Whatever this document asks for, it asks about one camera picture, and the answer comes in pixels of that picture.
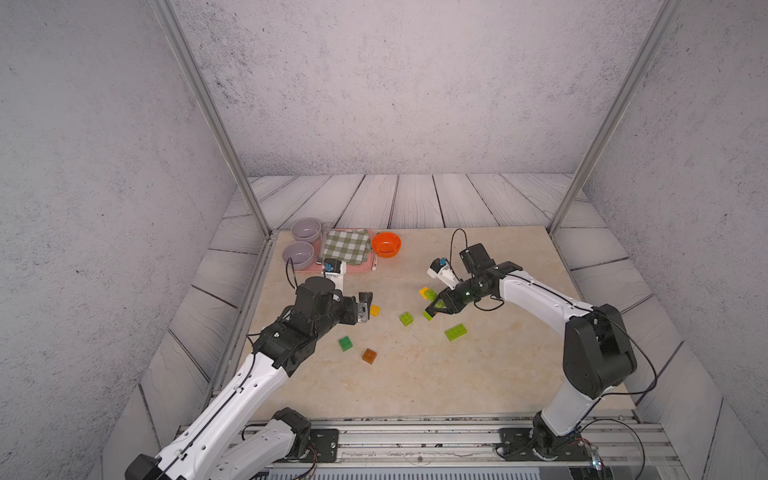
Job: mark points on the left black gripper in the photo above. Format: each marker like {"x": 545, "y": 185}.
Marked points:
{"x": 363, "y": 313}

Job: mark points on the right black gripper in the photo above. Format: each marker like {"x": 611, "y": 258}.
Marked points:
{"x": 449, "y": 302}

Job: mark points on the dark green lego brick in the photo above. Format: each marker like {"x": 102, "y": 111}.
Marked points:
{"x": 345, "y": 343}

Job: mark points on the brown lego brick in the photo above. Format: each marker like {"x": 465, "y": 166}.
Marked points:
{"x": 369, "y": 356}

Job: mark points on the long lime lego plate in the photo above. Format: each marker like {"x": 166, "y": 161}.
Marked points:
{"x": 455, "y": 332}

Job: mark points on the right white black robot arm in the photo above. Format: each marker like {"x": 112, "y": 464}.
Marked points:
{"x": 598, "y": 354}

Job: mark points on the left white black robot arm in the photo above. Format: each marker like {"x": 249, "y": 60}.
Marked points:
{"x": 206, "y": 449}

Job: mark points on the small lime lego brick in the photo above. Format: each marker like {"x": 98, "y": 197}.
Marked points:
{"x": 406, "y": 318}

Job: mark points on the green checkered cloth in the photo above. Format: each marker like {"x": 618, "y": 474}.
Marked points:
{"x": 350, "y": 246}

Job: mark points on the orange bowl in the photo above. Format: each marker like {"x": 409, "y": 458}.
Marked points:
{"x": 386, "y": 244}

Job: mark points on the front lavender bowl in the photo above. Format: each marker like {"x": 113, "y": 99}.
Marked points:
{"x": 300, "y": 254}

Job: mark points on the lavender bowl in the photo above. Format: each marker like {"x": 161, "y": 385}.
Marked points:
{"x": 300, "y": 254}
{"x": 307, "y": 229}

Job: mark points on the rear lavender bowl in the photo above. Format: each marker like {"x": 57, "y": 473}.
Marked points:
{"x": 307, "y": 229}

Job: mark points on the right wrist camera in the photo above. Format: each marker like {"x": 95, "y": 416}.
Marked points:
{"x": 441, "y": 269}

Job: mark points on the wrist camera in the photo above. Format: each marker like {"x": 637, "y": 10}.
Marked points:
{"x": 441, "y": 269}
{"x": 335, "y": 270}

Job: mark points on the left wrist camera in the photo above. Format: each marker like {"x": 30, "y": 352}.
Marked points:
{"x": 335, "y": 270}

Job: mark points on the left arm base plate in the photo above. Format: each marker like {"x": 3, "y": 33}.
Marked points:
{"x": 314, "y": 446}

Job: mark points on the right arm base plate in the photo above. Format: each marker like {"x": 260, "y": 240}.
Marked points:
{"x": 523, "y": 445}

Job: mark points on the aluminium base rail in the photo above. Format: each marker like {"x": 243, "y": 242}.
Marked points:
{"x": 463, "y": 448}

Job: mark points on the left aluminium frame post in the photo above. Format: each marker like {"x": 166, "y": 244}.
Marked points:
{"x": 176, "y": 38}

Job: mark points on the aluminium frame post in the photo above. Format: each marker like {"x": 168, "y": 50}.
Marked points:
{"x": 664, "y": 20}
{"x": 176, "y": 38}

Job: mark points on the right aluminium frame post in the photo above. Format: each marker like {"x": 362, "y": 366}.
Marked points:
{"x": 664, "y": 20}

